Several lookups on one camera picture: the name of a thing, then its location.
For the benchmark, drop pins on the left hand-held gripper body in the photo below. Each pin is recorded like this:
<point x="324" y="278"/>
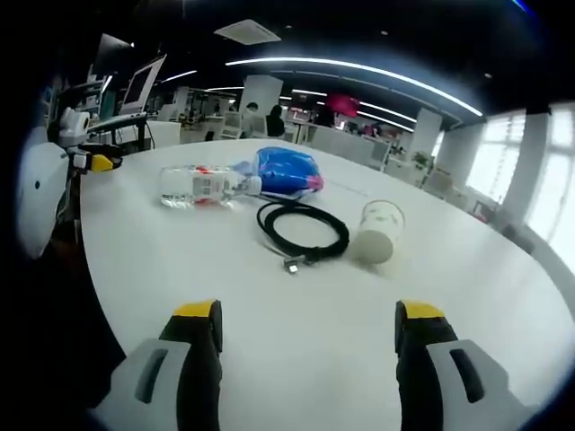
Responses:
<point x="45" y="179"/>

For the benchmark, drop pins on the blue plastic snack bag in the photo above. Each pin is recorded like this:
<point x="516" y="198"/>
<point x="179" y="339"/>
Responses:
<point x="287" y="173"/>

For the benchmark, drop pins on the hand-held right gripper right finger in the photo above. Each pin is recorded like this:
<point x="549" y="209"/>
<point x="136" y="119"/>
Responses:
<point x="431" y="359"/>

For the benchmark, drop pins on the computer monitor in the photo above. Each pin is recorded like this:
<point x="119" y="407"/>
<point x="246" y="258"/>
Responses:
<point x="139" y="85"/>

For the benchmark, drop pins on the ceiling air vent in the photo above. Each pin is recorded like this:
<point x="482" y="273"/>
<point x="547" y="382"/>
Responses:
<point x="247" y="30"/>

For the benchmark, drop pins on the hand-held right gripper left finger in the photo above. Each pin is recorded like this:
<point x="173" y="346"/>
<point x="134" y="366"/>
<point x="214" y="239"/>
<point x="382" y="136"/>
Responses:
<point x="179" y="359"/>

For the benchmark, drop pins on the desk with monitor stand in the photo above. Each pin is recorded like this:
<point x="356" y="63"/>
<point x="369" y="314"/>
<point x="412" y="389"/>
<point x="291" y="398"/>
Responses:
<point x="117" y="123"/>

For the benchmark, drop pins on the white pillar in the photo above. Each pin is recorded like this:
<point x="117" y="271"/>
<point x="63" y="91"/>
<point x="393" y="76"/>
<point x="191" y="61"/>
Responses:
<point x="261" y="105"/>

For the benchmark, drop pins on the clear plastic water bottle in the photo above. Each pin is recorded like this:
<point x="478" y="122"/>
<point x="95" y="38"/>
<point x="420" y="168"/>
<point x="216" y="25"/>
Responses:
<point x="202" y="186"/>

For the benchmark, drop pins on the white table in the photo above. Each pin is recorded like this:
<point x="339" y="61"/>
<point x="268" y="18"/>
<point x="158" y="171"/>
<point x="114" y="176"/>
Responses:
<point x="314" y="314"/>

